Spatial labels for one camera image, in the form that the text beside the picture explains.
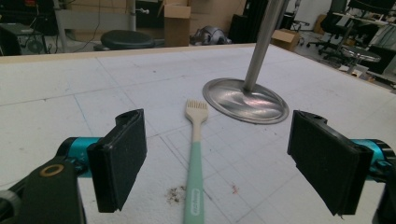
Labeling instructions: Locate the metal stand with round base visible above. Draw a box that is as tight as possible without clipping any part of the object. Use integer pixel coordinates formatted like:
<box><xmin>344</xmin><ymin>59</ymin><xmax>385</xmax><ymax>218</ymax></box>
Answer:
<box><xmin>202</xmin><ymin>0</ymin><xmax>290</xmax><ymax>125</ymax></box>

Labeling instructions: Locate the grey helmet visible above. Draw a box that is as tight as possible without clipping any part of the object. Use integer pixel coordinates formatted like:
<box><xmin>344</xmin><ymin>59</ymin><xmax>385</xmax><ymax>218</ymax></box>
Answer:
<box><xmin>190</xmin><ymin>25</ymin><xmax>233</xmax><ymax>47</ymax></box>

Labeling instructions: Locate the small cardboard box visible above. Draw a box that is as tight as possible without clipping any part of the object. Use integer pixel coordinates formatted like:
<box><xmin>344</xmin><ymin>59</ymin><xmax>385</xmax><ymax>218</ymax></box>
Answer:
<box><xmin>270</xmin><ymin>28</ymin><xmax>302</xmax><ymax>52</ymax></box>

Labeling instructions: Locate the black round stool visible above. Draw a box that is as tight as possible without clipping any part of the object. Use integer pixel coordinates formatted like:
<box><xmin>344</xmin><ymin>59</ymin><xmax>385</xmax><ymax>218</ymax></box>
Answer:
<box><xmin>92</xmin><ymin>29</ymin><xmax>165</xmax><ymax>52</ymax></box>

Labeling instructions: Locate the black cabinet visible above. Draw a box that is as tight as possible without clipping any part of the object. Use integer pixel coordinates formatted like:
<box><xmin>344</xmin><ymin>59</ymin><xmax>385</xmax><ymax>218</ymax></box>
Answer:
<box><xmin>228</xmin><ymin>0</ymin><xmax>271</xmax><ymax>45</ymax></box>

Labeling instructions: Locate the green handled silicone brush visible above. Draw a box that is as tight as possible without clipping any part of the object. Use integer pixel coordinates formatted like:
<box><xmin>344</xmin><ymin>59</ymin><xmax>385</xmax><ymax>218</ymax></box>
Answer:
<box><xmin>182</xmin><ymin>99</ymin><xmax>209</xmax><ymax>224</ymax></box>

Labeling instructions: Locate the black computer case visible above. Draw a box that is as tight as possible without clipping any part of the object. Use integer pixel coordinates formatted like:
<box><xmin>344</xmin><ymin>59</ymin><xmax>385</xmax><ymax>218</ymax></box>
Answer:
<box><xmin>0</xmin><ymin>22</ymin><xmax>49</xmax><ymax>57</ymax></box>

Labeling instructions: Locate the tall cardboard box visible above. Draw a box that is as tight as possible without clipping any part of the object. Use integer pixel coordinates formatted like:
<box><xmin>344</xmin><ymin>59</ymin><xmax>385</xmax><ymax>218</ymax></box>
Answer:
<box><xmin>158</xmin><ymin>0</ymin><xmax>192</xmax><ymax>49</ymax></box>

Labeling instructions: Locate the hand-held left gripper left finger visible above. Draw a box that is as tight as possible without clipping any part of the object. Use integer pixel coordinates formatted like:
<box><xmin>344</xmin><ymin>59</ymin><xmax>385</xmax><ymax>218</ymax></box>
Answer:
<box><xmin>56</xmin><ymin>108</ymin><xmax>149</xmax><ymax>214</ymax></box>

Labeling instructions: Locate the black office chair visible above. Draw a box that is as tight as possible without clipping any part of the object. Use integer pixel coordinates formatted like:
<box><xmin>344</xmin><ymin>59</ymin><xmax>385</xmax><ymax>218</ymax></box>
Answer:
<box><xmin>305</xmin><ymin>0</ymin><xmax>359</xmax><ymax>61</ymax></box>

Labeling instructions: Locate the chrome round stool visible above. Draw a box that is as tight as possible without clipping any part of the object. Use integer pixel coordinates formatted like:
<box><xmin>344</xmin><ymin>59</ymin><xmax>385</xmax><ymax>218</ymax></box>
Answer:
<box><xmin>340</xmin><ymin>45</ymin><xmax>382</xmax><ymax>75</ymax></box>

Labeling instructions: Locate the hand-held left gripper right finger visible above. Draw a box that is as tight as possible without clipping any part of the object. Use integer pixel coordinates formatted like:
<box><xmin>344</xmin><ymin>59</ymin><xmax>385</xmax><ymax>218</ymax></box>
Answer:
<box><xmin>287</xmin><ymin>109</ymin><xmax>396</xmax><ymax>217</ymax></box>

